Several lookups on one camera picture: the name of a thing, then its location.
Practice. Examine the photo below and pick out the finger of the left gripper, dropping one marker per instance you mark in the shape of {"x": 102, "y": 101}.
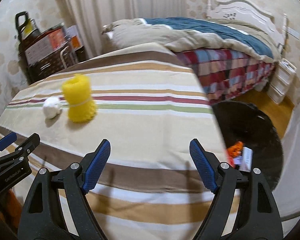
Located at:
{"x": 22, "y": 151}
{"x": 7, "y": 140}

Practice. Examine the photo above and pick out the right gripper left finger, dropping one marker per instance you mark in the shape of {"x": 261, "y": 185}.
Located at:
{"x": 42, "y": 216}

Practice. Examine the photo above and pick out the white paper ball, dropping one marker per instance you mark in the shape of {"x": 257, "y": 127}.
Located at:
{"x": 52, "y": 107}

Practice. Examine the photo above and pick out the orange red plastic bag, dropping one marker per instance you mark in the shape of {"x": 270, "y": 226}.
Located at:
{"x": 235, "y": 151}

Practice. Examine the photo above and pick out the yellow foam net roll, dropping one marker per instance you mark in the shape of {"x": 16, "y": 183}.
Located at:
{"x": 77, "y": 93}

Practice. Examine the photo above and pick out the white blue plastic package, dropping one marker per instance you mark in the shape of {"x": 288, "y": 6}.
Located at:
{"x": 247, "y": 158}

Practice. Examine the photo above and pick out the black trash bin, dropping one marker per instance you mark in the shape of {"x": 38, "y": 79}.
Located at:
{"x": 244, "y": 122}

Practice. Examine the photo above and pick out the white door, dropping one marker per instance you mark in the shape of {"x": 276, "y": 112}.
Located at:
{"x": 287, "y": 191}

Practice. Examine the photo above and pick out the dark wicker basket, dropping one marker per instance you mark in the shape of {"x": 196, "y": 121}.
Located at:
{"x": 55, "y": 62}

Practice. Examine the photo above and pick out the cardboard box orange label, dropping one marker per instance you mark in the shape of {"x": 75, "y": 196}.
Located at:
{"x": 45, "y": 46}

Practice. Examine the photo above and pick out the black hand cart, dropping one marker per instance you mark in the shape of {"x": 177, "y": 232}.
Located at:
{"x": 27, "y": 31}

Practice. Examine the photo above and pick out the white orange small box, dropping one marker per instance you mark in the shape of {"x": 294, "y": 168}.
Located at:
{"x": 73, "y": 34}

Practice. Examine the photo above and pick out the plaid bed sheet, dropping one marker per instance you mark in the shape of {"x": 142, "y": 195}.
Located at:
{"x": 225, "y": 74}

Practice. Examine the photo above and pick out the white plastic drawer unit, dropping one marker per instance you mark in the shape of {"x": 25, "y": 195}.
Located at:
{"x": 281, "y": 81}

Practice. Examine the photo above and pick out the cream curtain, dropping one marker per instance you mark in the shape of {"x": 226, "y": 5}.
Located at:
{"x": 91, "y": 15}

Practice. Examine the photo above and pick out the beige blue duvet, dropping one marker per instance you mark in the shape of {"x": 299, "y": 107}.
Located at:
{"x": 180, "y": 34}

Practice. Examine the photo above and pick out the white wooden headboard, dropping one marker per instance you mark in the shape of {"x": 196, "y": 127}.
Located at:
{"x": 249, "y": 12}

